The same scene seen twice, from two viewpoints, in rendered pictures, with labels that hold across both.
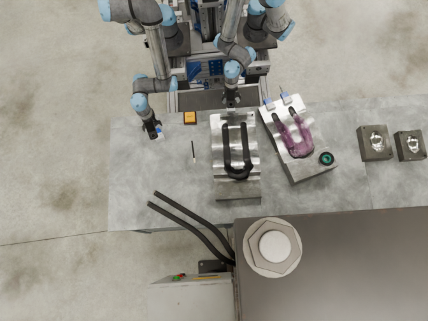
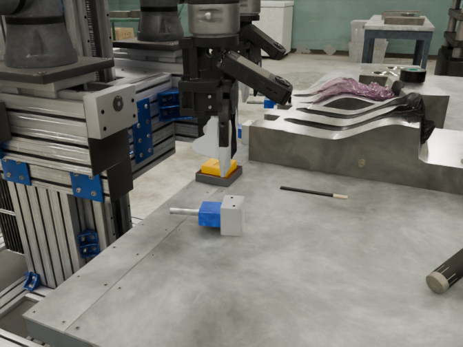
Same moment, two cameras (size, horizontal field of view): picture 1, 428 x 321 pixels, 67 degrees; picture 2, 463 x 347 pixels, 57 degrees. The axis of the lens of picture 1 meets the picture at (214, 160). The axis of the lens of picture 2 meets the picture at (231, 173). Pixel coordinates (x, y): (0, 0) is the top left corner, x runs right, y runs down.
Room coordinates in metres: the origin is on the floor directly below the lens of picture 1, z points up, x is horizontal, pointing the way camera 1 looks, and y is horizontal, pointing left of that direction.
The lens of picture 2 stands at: (0.52, 0.92, 1.20)
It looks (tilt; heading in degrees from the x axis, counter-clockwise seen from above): 24 degrees down; 287
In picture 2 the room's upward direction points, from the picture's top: straight up
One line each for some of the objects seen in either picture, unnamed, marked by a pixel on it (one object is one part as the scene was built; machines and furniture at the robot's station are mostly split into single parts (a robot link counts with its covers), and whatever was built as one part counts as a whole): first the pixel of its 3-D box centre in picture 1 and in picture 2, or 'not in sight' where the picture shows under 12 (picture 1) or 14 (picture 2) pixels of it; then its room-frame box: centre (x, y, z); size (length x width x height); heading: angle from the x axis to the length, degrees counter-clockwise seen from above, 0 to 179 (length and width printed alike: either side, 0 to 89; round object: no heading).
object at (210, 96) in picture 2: (148, 116); (211, 76); (0.75, 0.30, 1.07); 0.09 x 0.08 x 0.12; 9
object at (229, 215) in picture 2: (157, 130); (206, 213); (0.76, 0.30, 0.83); 0.13 x 0.05 x 0.05; 9
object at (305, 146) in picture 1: (295, 134); (352, 87); (0.55, -0.48, 0.90); 0.26 x 0.18 x 0.08; 11
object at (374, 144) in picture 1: (374, 142); (386, 82); (0.44, -0.93, 0.84); 0.20 x 0.15 x 0.07; 173
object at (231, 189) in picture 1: (235, 154); (362, 131); (0.51, -0.13, 0.87); 0.50 x 0.26 x 0.14; 173
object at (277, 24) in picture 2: not in sight; (247, 29); (2.68, -6.93, 0.47); 1.52 x 0.77 x 0.94; 178
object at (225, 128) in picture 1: (237, 149); (359, 110); (0.52, -0.14, 0.92); 0.35 x 0.16 x 0.09; 173
